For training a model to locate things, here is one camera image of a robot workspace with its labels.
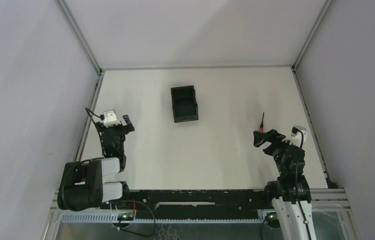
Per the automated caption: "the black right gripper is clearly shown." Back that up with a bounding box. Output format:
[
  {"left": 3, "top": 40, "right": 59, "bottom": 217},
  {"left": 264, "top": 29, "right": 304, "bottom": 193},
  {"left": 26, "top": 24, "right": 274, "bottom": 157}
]
[{"left": 253, "top": 128, "right": 299, "bottom": 175}]

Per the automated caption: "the red black screwdriver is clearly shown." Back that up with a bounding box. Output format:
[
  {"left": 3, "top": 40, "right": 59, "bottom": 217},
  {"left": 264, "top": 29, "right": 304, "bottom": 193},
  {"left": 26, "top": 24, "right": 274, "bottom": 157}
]
[{"left": 258, "top": 112, "right": 265, "bottom": 133}]

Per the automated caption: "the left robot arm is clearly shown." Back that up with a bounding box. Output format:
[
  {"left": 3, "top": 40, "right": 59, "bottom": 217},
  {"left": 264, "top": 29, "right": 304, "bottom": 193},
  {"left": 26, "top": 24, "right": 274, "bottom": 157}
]
[{"left": 57, "top": 111, "right": 135, "bottom": 212}]

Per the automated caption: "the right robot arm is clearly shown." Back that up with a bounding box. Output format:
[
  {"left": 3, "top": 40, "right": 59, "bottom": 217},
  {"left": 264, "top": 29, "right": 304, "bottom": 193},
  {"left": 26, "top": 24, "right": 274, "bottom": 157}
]
[{"left": 253, "top": 125, "right": 317, "bottom": 240}]

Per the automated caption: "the black plastic bin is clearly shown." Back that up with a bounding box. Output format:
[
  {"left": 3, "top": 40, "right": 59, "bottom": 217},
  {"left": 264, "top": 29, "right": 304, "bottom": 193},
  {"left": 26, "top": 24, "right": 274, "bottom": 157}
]
[{"left": 170, "top": 85, "right": 199, "bottom": 123}]

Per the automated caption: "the green lit circuit board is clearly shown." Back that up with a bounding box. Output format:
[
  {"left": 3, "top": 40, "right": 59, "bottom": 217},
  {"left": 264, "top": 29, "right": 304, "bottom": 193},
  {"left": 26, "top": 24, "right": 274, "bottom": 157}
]
[{"left": 117, "top": 213, "right": 135, "bottom": 222}]

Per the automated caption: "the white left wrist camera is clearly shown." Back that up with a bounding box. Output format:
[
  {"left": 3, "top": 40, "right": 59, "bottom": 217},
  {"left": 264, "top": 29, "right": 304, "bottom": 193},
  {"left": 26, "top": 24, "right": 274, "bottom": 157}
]
[{"left": 103, "top": 109, "right": 122, "bottom": 128}]

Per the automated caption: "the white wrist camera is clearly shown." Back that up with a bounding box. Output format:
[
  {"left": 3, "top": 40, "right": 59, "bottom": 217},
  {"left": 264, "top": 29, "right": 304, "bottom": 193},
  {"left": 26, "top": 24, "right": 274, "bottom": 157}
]
[
  {"left": 103, "top": 109, "right": 122, "bottom": 128},
  {"left": 282, "top": 125, "right": 308, "bottom": 149}
]

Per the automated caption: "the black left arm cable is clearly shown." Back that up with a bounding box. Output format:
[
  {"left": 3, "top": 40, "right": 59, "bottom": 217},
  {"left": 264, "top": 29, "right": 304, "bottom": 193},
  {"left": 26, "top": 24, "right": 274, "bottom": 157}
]
[{"left": 84, "top": 107, "right": 106, "bottom": 157}]

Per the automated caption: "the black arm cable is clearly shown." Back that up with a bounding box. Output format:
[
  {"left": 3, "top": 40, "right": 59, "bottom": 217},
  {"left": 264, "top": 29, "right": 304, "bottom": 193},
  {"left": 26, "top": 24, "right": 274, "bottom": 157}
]
[
  {"left": 84, "top": 107, "right": 106, "bottom": 157},
  {"left": 293, "top": 129, "right": 313, "bottom": 240}
]

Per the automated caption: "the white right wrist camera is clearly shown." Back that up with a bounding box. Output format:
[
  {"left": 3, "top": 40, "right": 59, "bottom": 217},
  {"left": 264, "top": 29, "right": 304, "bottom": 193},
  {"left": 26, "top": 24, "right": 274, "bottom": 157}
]
[{"left": 282, "top": 125, "right": 308, "bottom": 149}]

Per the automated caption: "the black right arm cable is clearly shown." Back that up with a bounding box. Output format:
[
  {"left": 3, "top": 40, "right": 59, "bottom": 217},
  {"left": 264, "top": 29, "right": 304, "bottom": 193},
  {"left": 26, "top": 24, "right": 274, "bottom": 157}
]
[{"left": 293, "top": 129, "right": 313, "bottom": 240}]

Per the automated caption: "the black mounting rail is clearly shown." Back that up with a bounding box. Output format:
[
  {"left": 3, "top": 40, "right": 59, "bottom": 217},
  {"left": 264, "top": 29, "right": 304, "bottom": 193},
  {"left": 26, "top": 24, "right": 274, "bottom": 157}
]
[{"left": 100, "top": 189, "right": 273, "bottom": 221}]

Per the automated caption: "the aluminium frame base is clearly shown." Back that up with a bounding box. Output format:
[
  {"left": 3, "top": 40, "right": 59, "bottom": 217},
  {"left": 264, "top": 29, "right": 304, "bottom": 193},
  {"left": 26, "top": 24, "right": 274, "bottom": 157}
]
[{"left": 40, "top": 188, "right": 362, "bottom": 240}]

